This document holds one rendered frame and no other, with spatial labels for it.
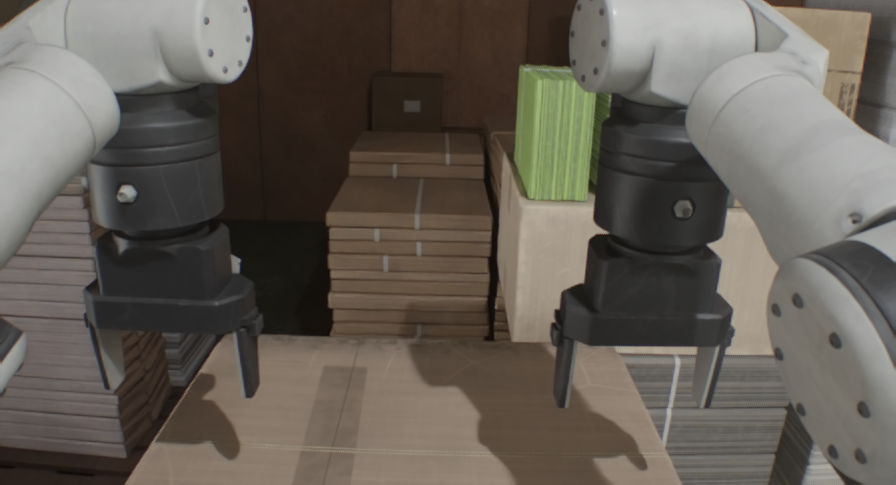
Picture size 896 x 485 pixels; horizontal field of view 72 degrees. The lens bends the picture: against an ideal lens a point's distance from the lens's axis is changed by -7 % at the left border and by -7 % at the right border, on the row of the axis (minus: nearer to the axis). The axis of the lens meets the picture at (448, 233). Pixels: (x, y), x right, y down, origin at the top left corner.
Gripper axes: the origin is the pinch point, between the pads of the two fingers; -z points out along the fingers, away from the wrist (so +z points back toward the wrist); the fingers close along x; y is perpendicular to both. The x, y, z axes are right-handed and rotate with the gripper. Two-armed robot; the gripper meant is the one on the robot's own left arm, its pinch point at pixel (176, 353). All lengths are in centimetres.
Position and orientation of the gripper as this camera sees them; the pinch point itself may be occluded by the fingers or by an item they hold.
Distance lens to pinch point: 52.7
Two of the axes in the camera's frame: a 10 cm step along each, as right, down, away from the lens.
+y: 0.0, -3.2, 9.5
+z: 0.3, -9.5, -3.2
